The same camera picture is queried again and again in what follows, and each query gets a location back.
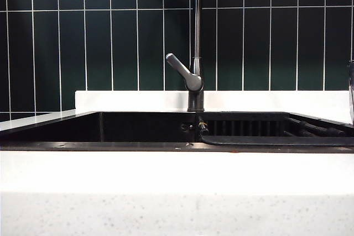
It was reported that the clear glass mug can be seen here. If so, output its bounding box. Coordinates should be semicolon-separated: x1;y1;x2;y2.
347;60;354;125

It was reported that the dark metal kitchen faucet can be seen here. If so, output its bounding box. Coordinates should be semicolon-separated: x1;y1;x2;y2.
75;90;354;113

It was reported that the dark metal faucet body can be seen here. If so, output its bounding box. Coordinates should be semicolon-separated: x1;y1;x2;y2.
187;0;205;112

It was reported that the black kitchen sink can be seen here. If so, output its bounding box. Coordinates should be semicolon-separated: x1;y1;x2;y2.
0;111;354;153

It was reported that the black roll-up drying rack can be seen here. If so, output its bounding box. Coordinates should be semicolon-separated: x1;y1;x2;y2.
196;117;354;146

